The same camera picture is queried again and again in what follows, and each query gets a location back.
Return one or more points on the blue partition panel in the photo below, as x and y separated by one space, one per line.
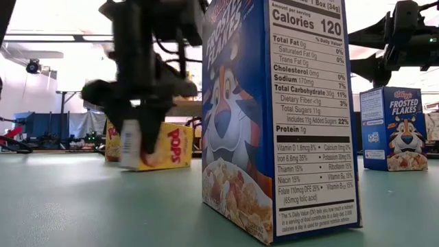
41 125

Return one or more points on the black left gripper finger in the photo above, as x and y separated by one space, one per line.
109 94
154 113

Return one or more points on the white patterned panel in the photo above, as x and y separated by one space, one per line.
433 127

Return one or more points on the black background stand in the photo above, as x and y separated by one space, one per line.
62 103

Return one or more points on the grey tarp cloth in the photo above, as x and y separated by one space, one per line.
87 123

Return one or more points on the blue Frosted Flakes cereal box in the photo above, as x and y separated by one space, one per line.
308 120
404 133

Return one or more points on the black rig strut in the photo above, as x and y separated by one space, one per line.
5 17

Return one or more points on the red machine part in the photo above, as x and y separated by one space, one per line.
12 133

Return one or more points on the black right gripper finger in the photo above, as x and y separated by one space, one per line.
375 68
374 34

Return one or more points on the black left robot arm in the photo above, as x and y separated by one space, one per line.
181 20

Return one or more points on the black ceiling dome camera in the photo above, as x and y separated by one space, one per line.
32 67

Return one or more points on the background robot workbench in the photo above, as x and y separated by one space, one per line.
91 139

